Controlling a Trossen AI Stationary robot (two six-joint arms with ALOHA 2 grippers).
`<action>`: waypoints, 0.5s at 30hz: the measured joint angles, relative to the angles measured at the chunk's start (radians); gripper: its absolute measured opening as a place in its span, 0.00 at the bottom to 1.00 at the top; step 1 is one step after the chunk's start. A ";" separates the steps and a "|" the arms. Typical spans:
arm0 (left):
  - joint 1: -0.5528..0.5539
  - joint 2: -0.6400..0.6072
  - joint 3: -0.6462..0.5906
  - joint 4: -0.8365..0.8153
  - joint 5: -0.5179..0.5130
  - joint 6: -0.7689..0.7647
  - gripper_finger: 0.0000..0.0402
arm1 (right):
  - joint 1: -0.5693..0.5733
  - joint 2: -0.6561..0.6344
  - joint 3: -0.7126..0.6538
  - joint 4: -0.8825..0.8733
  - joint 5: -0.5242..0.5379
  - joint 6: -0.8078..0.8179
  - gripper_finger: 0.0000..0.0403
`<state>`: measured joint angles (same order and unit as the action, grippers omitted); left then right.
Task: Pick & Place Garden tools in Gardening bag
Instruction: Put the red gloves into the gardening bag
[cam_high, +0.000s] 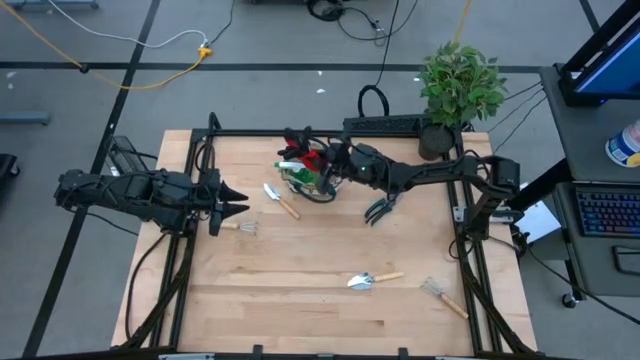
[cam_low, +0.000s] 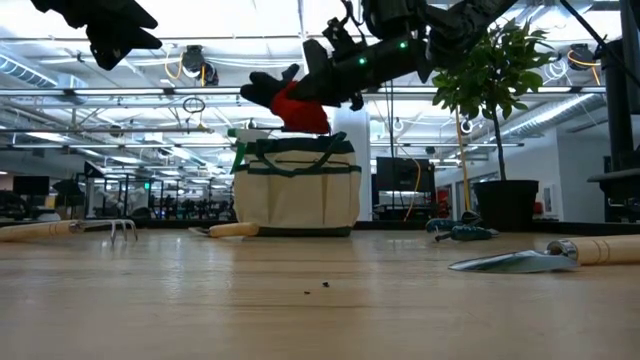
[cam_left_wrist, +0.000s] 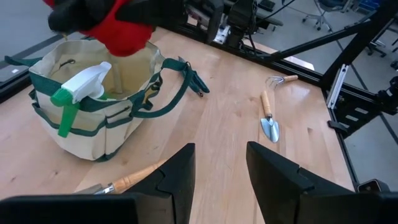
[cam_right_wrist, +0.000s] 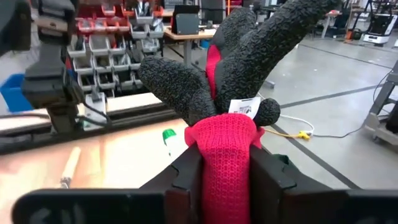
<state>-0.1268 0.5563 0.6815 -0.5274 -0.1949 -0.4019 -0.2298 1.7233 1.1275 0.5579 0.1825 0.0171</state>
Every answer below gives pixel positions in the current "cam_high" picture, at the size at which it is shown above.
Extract red black gardening glove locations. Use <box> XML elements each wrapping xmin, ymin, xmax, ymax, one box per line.
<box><xmin>277</xmin><ymin>126</ymin><xmax>327</xmax><ymax>174</ymax></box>

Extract blue screen monitor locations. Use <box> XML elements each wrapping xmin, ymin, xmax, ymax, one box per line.
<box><xmin>554</xmin><ymin>0</ymin><xmax>640</xmax><ymax>108</ymax></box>

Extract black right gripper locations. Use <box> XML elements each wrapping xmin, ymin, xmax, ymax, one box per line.
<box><xmin>312</xmin><ymin>141</ymin><xmax>381</xmax><ymax>197</ymax></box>

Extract green potted plant black pot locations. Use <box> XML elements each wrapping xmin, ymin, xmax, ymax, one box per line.
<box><xmin>415</xmin><ymin>40</ymin><xmax>509</xmax><ymax>162</ymax></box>

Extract small cultivator wooden handle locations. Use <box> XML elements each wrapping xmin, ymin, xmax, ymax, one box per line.
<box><xmin>219</xmin><ymin>220</ymin><xmax>260</xmax><ymax>236</ymax></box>

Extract white wipes canister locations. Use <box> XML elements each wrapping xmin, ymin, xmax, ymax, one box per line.
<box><xmin>603</xmin><ymin>118</ymin><xmax>640</xmax><ymax>169</ymax></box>

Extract black aluminium table frame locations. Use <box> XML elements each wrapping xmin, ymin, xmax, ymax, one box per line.
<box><xmin>117</xmin><ymin>111</ymin><xmax>539</xmax><ymax>360</ymax></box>

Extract white floor cable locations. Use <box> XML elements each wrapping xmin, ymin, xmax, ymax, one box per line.
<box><xmin>46</xmin><ymin>0</ymin><xmax>209</xmax><ymax>50</ymax></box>

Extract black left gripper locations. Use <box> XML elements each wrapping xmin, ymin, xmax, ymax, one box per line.
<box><xmin>192</xmin><ymin>168</ymin><xmax>251</xmax><ymax>238</ymax></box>

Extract yellow hanging cable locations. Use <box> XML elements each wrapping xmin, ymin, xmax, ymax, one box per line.
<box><xmin>452</xmin><ymin>0</ymin><xmax>474</xmax><ymax>45</ymax></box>

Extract narrow trowel wooden handle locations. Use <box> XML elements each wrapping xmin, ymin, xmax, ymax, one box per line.
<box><xmin>262</xmin><ymin>182</ymin><xmax>302</xmax><ymax>221</ymax></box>

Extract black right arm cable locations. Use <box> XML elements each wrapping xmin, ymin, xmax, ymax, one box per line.
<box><xmin>344</xmin><ymin>142</ymin><xmax>399</xmax><ymax>202</ymax></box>

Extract black coiled floor cable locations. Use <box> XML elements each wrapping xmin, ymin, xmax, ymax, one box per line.
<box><xmin>304</xmin><ymin>0</ymin><xmax>386</xmax><ymax>44</ymax></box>

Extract cream canvas bag green trim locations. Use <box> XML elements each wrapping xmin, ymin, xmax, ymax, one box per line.
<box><xmin>273</xmin><ymin>149</ymin><xmax>347</xmax><ymax>205</ymax></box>

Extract grey side desk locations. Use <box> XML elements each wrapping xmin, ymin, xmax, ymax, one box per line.
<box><xmin>538</xmin><ymin>64</ymin><xmax>640</xmax><ymax>299</ymax></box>

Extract white paper sheet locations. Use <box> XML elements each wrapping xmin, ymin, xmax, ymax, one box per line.
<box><xmin>513</xmin><ymin>199</ymin><xmax>562</xmax><ymax>245</ymax></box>

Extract wide trowel wooden handle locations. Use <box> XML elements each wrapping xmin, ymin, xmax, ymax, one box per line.
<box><xmin>346</xmin><ymin>270</ymin><xmax>405</xmax><ymax>292</ymax></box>

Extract black keyboard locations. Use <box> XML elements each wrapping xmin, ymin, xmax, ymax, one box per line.
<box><xmin>574</xmin><ymin>187</ymin><xmax>640</xmax><ymax>239</ymax></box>

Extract white green spray bottle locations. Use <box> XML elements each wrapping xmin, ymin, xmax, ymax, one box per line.
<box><xmin>273</xmin><ymin>159</ymin><xmax>321</xmax><ymax>186</ymax></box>

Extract silver arm base bracket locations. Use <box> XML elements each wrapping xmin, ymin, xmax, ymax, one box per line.
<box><xmin>452</xmin><ymin>204</ymin><xmax>524</xmax><ymax>225</ymax></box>

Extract green handled pruning shears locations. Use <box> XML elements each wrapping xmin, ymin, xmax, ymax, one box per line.
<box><xmin>363</xmin><ymin>195</ymin><xmax>401</xmax><ymax>227</ymax></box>

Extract black vented box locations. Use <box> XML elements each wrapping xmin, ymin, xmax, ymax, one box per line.
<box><xmin>105</xmin><ymin>134</ymin><xmax>149</xmax><ymax>176</ymax></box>
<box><xmin>342</xmin><ymin>114</ymin><xmax>431</xmax><ymax>135</ymax></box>

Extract grey floor bar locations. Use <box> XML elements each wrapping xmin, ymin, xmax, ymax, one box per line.
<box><xmin>0</xmin><ymin>111</ymin><xmax>52</xmax><ymax>127</ymax></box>

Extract black looped floor cable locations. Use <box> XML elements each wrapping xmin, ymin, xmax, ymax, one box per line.
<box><xmin>356</xmin><ymin>0</ymin><xmax>401</xmax><ymax>120</ymax></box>

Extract wooden handled metal hand rake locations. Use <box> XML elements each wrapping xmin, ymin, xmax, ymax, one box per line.
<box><xmin>419</xmin><ymin>276</ymin><xmax>470</xmax><ymax>321</ymax></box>

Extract yellow floor extension cord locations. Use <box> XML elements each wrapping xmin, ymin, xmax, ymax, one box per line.
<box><xmin>0</xmin><ymin>0</ymin><xmax>214</xmax><ymax>92</ymax></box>

